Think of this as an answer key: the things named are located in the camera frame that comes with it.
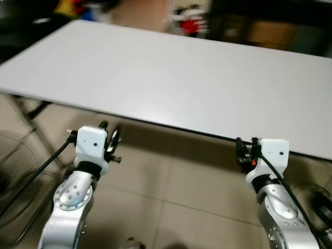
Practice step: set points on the brown cardboard box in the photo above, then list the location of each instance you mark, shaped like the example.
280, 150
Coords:
271, 33

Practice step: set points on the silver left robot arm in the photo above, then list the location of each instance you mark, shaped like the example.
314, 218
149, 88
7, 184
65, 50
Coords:
70, 199

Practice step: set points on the black metal table leg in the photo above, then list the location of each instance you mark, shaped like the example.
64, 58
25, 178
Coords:
39, 110

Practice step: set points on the yellow object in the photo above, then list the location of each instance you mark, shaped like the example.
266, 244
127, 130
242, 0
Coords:
66, 6

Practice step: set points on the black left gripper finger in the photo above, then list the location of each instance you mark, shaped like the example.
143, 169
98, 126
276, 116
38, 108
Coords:
104, 125
116, 136

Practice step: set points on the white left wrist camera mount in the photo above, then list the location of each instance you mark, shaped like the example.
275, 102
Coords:
91, 145

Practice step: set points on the dark shelf unit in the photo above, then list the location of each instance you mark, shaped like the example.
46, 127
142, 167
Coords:
311, 26

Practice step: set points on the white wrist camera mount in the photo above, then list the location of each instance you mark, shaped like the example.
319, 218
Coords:
91, 145
275, 150

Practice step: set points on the red and white toy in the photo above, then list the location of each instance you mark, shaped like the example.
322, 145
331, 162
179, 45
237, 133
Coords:
189, 23

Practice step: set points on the blue object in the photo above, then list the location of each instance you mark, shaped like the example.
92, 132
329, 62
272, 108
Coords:
96, 13

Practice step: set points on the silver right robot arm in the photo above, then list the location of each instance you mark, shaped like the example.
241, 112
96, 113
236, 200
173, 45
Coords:
277, 212

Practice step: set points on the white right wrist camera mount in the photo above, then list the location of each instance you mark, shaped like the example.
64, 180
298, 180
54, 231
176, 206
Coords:
275, 150

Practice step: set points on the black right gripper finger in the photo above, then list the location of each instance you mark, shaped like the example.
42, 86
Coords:
239, 141
254, 141

